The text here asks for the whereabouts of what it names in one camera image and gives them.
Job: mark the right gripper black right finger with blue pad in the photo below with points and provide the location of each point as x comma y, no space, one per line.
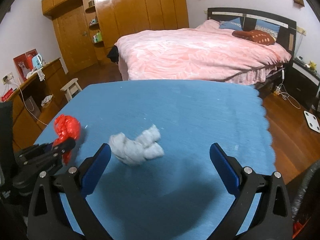
261,209

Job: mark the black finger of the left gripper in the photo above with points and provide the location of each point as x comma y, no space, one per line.
64,149

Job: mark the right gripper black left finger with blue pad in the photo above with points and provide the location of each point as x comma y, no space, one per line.
47,218

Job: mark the red plastic bag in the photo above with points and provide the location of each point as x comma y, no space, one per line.
66,127

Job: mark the black lined trash bin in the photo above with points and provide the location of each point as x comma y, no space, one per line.
305,203

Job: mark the wooden side desk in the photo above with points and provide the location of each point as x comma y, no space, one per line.
35,103

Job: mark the small white stool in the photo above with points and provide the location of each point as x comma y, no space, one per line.
71,89

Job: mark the grey crumpled tissue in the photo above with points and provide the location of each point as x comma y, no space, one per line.
135,152

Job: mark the light blue kettle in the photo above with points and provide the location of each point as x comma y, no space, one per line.
37,61

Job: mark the white bathroom scale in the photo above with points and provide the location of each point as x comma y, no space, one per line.
312,121

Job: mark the wooden wardrobe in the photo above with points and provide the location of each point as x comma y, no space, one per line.
87,29

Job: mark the dark nightstand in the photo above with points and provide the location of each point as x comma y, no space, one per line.
302,84

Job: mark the yellow plush toy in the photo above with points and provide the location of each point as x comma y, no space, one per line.
312,65

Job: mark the pink duvet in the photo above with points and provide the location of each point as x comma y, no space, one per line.
195,55

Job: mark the brown dotted pillow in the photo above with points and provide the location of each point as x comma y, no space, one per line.
256,36

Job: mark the right blue pillow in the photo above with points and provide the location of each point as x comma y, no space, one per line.
267,27

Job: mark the blue pillow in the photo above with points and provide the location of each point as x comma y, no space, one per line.
267,27
234,24

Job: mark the left blue pillow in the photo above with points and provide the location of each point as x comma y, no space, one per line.
234,24

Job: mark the red picture frame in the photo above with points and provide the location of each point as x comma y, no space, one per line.
23,63

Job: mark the bed with dark frame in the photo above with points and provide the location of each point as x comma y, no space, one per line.
250,55

